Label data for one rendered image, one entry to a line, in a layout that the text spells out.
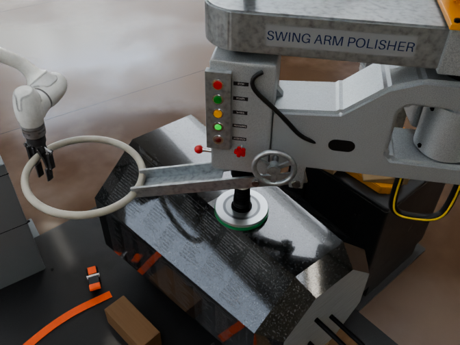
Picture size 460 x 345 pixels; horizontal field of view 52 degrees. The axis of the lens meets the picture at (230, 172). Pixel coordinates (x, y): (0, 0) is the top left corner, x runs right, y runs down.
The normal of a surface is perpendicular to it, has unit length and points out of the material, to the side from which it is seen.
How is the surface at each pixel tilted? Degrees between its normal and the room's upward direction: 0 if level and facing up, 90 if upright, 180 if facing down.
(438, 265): 0
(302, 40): 90
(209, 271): 45
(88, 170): 0
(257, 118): 90
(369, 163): 90
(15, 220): 90
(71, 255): 0
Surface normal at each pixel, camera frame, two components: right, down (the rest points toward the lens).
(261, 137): -0.17, 0.64
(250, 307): -0.52, -0.23
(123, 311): 0.01, -0.76
